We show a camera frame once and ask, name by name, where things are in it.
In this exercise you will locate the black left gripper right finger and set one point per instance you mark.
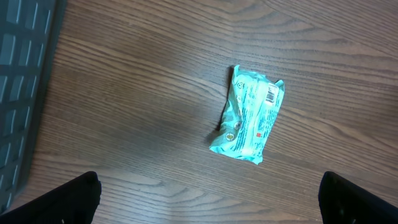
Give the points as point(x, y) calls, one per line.
point(342, 201)

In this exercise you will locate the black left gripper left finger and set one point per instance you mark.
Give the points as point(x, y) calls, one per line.
point(74, 202)

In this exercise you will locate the teal snack wrapper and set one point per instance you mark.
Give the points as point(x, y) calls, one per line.
point(249, 115)

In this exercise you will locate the grey plastic mesh basket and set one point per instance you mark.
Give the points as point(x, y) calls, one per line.
point(29, 37)

